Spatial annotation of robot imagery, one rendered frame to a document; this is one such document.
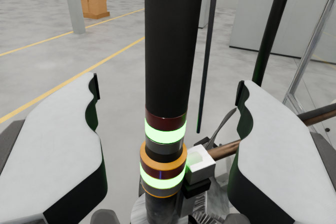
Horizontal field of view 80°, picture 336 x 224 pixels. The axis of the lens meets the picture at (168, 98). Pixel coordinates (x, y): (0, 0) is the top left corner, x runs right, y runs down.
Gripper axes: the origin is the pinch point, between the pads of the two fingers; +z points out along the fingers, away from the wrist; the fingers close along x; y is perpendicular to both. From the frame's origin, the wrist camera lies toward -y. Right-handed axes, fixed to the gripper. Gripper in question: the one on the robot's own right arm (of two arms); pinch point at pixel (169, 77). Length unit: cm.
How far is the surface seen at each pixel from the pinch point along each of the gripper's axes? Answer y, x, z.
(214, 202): 54, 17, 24
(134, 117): 166, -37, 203
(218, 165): 52, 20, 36
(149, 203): 15.3, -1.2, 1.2
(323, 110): 10.4, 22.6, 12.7
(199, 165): 11.4, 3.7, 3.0
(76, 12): 108, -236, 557
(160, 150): 6.9, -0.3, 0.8
